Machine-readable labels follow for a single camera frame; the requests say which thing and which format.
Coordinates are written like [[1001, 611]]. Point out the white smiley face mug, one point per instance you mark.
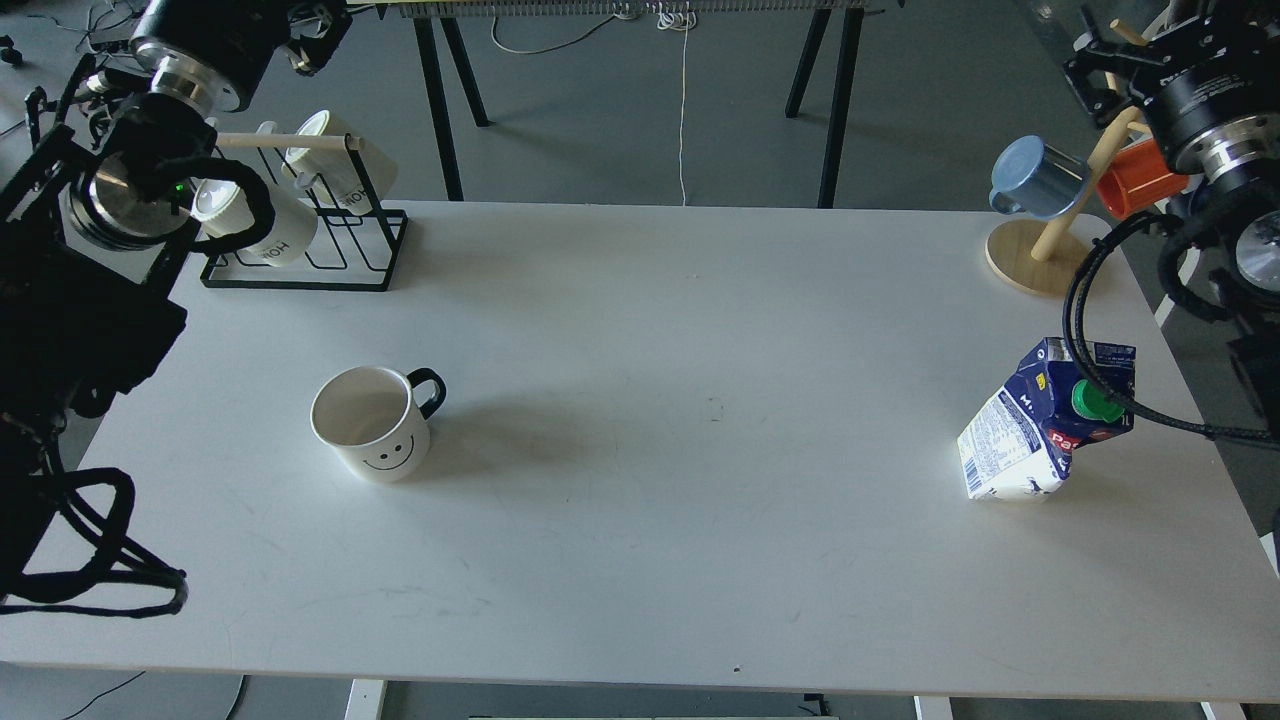
[[376, 419]]

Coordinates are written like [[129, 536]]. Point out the blue white milk carton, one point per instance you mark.
[[1019, 446]]

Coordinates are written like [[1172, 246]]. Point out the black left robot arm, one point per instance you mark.
[[122, 184]]

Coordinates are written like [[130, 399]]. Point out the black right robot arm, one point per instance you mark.
[[1207, 87]]

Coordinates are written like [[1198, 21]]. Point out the white mug rear on rack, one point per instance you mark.
[[337, 181]]

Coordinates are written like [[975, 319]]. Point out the white mug on rack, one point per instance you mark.
[[337, 181], [275, 235]]

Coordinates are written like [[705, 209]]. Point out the black trestle table background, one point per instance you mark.
[[622, 112]]

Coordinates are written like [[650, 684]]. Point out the blue metal mug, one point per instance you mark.
[[1033, 177]]

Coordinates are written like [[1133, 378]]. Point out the white mug front on rack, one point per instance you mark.
[[275, 235]]

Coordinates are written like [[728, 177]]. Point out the orange mug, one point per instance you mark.
[[1137, 178]]

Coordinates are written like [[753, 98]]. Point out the black wire mug rack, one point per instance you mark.
[[348, 253]]

